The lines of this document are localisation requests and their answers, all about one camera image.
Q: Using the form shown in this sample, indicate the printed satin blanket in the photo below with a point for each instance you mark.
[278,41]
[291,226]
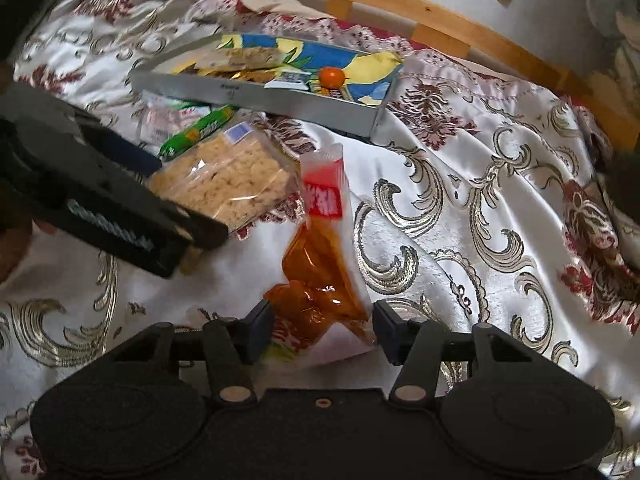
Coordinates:
[475,210]

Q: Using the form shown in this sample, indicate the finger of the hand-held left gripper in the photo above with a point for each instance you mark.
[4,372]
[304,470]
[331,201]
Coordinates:
[132,155]
[205,230]

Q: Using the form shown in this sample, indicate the painted tray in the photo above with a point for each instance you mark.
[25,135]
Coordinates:
[280,102]

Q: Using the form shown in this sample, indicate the white pink snack packet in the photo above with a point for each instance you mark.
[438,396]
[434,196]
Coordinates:
[160,119]

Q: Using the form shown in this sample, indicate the wooden bed frame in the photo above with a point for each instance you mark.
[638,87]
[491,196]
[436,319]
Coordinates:
[400,5]

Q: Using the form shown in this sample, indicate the dark blue snack packet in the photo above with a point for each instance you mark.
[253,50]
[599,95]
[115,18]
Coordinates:
[290,79]

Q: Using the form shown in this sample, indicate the green snack roll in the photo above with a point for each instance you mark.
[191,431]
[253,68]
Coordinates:
[200,130]

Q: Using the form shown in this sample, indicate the person's left hand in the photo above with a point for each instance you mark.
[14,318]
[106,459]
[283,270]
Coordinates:
[17,245]

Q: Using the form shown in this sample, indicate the small orange tomato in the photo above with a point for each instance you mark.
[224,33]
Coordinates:
[332,77]

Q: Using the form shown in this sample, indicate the rice bar packet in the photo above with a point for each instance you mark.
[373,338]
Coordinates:
[240,57]

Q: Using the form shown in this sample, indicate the beige pillow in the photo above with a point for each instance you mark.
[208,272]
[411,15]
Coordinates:
[280,2]

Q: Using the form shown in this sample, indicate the brown snack packet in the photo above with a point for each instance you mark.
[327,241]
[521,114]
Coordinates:
[245,75]

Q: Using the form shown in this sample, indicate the red yellow snack packet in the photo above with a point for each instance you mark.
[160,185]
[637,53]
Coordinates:
[329,93]

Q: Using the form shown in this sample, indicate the dark cloth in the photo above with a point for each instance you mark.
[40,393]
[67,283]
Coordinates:
[625,182]

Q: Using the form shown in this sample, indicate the clear rice cake packet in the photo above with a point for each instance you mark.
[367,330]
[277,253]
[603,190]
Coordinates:
[225,180]

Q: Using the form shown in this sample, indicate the patterned cloth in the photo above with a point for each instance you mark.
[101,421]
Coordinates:
[617,35]

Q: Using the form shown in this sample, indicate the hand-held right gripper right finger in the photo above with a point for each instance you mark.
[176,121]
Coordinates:
[386,332]

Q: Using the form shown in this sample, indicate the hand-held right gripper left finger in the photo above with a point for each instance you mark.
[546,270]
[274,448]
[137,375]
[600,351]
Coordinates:
[260,330]

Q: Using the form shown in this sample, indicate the orange red snack packet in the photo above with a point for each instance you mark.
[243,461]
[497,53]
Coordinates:
[320,260]

